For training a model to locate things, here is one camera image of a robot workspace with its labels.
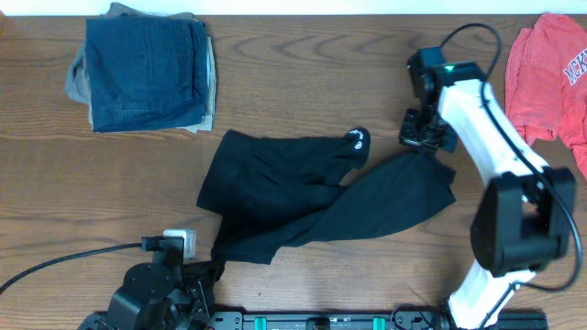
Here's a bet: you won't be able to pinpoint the black t-shirt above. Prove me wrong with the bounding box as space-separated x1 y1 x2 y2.
196 127 456 265

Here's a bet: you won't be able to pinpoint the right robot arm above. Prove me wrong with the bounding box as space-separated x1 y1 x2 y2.
393 47 581 329

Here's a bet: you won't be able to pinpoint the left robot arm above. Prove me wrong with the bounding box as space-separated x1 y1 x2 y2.
79 230 225 330

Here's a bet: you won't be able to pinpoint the red printed t-shirt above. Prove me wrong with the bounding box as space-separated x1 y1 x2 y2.
505 13 586 173

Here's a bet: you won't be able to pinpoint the folded navy blue trousers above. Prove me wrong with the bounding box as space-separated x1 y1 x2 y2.
85 16 208 133

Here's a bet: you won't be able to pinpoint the folded khaki beige trousers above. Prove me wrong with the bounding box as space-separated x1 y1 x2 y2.
64 2 216 134

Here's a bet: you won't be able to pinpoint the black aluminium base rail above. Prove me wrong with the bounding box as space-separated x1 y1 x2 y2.
205 310 549 330

